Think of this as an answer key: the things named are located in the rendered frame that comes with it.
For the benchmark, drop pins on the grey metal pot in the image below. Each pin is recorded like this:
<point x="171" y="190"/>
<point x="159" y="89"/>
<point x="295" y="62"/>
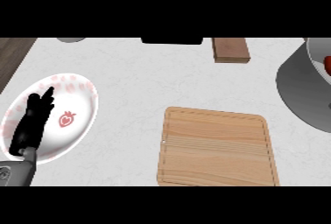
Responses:
<point x="305" y="87"/>

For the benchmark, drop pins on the black appliance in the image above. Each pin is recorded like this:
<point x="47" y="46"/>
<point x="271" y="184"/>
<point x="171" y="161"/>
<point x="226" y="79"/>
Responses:
<point x="172" y="40"/>

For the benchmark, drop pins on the grey round object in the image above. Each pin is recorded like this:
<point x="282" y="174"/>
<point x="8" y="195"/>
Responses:
<point x="72" y="39"/>

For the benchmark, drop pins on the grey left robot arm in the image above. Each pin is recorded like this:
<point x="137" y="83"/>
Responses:
<point x="17" y="172"/>

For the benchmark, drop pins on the white strawberry print plate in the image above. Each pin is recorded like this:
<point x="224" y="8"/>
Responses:
<point x="72" y="122"/>

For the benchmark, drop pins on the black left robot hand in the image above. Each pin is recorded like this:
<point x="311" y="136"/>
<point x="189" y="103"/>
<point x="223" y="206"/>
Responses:
<point x="32" y="125"/>

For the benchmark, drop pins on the brown wooden block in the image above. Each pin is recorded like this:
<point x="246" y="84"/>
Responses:
<point x="231" y="50"/>

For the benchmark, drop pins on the dark wooden panel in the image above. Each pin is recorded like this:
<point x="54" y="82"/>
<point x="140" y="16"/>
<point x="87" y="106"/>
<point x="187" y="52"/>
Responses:
<point x="13" y="58"/>

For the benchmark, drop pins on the wooden cutting board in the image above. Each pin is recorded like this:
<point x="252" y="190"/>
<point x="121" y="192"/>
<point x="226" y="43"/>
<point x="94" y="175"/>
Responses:
<point x="217" y="149"/>

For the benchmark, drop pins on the red bell pepper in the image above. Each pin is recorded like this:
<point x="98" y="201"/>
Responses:
<point x="327" y="64"/>

